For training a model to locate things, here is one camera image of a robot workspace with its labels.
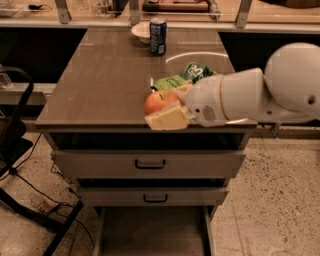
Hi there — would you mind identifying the blue soda can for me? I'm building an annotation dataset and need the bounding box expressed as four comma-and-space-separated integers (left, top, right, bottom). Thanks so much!
149, 17, 167, 56

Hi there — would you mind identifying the grey drawer cabinet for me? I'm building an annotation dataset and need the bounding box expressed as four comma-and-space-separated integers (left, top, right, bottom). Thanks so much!
34, 27, 259, 256

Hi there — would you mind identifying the green chip bag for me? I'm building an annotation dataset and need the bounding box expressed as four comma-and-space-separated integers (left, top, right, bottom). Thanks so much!
151, 62, 217, 91

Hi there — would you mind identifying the white bowl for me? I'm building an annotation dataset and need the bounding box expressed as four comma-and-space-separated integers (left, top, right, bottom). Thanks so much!
131, 23, 150, 44

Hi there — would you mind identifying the drawer with black handle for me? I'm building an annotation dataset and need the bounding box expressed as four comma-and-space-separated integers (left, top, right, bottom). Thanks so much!
78, 187, 228, 207
52, 150, 245, 179

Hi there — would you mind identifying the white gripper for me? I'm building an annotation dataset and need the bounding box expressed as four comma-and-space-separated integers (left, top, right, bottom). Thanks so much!
145, 75, 227, 131

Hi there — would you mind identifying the black chair frame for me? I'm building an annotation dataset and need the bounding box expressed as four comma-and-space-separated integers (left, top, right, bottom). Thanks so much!
0, 67, 83, 256

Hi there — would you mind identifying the top drawer with black handle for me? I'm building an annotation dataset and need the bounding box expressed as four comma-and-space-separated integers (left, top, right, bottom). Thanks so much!
52, 150, 245, 179

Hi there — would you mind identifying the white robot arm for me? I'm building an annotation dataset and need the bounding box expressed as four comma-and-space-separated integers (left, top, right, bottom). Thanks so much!
145, 43, 320, 130

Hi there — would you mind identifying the black floor cable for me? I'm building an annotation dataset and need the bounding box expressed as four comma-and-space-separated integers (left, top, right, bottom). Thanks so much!
0, 132, 96, 248

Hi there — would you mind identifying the open bottom drawer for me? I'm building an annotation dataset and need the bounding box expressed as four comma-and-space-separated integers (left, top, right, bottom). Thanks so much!
93, 206, 215, 256

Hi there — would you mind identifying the plastic water bottle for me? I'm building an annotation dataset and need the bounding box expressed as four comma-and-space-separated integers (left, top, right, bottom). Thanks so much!
29, 193, 52, 215

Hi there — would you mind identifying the middle drawer with black handle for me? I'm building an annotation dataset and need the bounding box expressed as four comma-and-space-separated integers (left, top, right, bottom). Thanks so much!
78, 187, 228, 207

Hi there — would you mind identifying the red apple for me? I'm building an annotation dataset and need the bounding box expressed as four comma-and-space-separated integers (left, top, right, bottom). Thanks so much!
145, 90, 178, 115

